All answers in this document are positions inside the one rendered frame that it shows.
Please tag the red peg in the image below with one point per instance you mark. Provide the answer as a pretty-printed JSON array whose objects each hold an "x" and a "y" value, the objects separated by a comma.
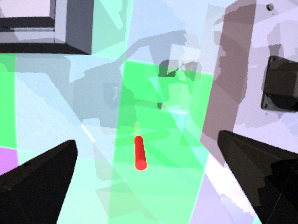
[{"x": 139, "y": 153}]

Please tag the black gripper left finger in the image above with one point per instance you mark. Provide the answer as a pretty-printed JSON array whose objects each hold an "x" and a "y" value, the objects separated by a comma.
[{"x": 34, "y": 191}]

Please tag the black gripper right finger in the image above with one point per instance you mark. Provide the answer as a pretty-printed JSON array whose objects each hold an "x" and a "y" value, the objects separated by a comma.
[{"x": 267, "y": 175}]

